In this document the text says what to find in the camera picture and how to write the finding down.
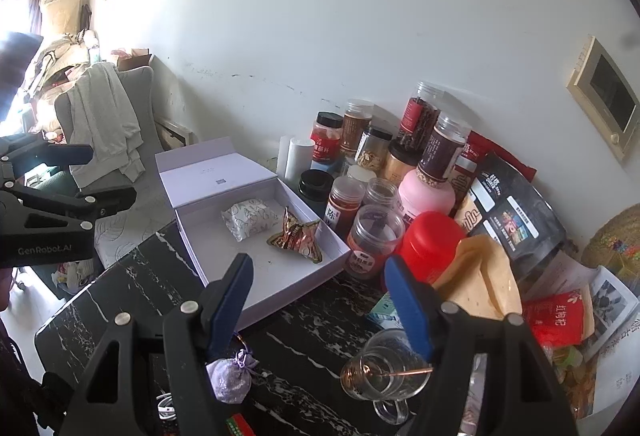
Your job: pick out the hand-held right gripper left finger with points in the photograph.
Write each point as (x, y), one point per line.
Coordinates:
(230, 301)

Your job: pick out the purple sachet with tassel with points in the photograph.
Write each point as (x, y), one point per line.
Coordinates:
(230, 378)

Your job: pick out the grey-green garment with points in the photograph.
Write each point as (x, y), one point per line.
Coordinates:
(100, 115)

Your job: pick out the black-lidded jar of golden powder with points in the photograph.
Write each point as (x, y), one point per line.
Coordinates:
(397, 165)

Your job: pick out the glass mug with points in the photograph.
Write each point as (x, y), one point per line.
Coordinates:
(385, 391)

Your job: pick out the white printed paper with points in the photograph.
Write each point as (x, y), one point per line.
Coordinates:
(565, 276)

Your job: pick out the empty clear jar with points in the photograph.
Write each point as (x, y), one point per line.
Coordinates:
(381, 196)

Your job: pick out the photo booklet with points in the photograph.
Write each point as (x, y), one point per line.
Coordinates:
(612, 301)

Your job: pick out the black-lidded jar of nuts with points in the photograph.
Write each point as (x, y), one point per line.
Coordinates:
(372, 150)

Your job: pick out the tall jar with dark label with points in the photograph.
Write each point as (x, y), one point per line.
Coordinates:
(447, 150)

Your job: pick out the white gift box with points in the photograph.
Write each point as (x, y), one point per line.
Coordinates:
(280, 266)

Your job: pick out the red green snack packet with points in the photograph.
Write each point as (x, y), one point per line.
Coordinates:
(242, 427)

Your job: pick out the metal spoon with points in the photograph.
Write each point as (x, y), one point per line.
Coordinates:
(400, 372)

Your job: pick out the black-lidded jar with red label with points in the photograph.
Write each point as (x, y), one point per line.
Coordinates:
(326, 140)

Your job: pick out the spice jar with orange contents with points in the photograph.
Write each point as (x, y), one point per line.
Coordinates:
(342, 211)

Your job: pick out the black printed pouch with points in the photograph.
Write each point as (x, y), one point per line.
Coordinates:
(520, 216)

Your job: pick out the pile of household clutter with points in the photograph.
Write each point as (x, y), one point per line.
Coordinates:
(60, 50)

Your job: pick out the red snack pouch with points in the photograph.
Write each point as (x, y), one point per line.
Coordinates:
(480, 145)

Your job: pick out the clear-lidded jar with red label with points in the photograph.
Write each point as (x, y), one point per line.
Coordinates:
(372, 241)

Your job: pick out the gold red foil snack packet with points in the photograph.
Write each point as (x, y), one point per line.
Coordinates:
(295, 236)

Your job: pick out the pink bottle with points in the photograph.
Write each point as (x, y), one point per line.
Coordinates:
(425, 196)

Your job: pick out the small white-lidded jar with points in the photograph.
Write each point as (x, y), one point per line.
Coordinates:
(361, 173)

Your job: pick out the white cylinder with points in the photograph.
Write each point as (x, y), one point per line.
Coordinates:
(299, 158)

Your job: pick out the person's dark clothing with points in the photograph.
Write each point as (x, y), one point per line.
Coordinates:
(15, 366)

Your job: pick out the green white small box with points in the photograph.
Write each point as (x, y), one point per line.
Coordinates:
(385, 308)

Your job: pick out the wide black-lidded jar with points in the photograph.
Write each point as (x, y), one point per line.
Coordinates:
(316, 183)

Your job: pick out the wall intercom panel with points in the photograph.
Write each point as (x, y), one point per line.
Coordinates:
(602, 95)

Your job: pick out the clear plastic bag of snacks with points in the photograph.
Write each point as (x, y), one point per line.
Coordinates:
(570, 386)

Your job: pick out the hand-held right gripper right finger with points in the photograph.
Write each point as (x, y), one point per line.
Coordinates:
(410, 306)

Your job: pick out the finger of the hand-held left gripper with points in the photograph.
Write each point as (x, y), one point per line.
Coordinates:
(60, 154)
(100, 203)

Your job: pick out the grey chair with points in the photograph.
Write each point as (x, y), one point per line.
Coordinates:
(150, 196)

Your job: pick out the cream framed panel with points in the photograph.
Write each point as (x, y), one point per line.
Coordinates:
(172, 135)

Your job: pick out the white patterned packet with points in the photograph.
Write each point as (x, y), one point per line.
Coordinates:
(250, 221)

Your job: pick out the red printed packet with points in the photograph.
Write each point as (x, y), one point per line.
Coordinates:
(555, 316)

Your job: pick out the red canister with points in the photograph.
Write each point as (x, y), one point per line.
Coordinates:
(430, 241)

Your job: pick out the jar with brown contents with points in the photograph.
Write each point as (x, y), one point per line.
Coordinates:
(356, 128)

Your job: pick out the woven wall basket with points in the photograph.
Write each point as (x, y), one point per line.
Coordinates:
(615, 236)

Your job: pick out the kraft paper bag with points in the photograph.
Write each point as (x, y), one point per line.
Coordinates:
(480, 281)

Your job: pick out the tall jar with red label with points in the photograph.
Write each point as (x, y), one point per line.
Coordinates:
(420, 115)

